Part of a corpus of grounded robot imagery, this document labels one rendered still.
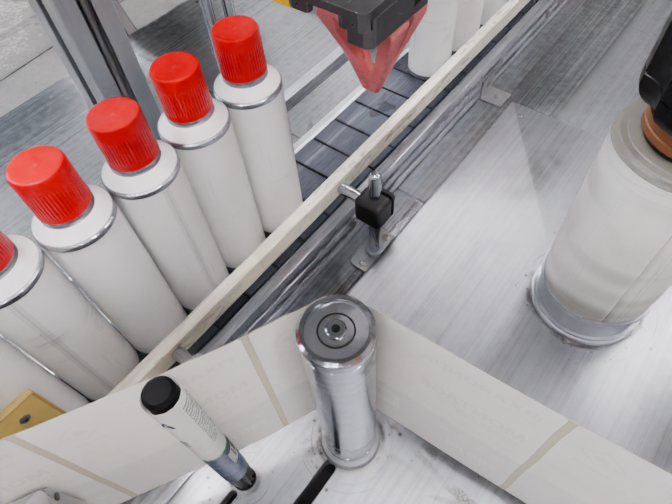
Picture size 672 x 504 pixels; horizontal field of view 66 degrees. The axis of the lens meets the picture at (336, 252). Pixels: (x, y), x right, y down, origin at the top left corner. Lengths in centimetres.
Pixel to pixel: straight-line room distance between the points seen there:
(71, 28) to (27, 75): 216
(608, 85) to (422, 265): 41
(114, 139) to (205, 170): 8
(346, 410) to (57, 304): 19
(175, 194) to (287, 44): 50
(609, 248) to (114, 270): 32
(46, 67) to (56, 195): 231
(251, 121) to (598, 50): 57
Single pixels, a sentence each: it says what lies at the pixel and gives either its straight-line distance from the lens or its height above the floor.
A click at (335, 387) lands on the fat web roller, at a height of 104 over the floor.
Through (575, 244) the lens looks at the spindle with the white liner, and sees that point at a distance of 40.
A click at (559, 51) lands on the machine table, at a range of 83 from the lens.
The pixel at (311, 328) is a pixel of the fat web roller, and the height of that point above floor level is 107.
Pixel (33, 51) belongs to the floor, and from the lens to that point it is 276.
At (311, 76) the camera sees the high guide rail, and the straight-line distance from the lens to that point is 54.
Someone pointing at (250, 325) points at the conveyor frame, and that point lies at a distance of 49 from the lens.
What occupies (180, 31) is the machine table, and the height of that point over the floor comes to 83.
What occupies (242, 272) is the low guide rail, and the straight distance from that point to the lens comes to 45.
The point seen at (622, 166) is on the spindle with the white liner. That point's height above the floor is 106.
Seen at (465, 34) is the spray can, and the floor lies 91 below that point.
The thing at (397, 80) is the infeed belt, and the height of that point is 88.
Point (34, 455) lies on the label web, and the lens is 30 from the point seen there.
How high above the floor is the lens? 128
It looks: 55 degrees down
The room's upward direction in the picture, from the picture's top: 6 degrees counter-clockwise
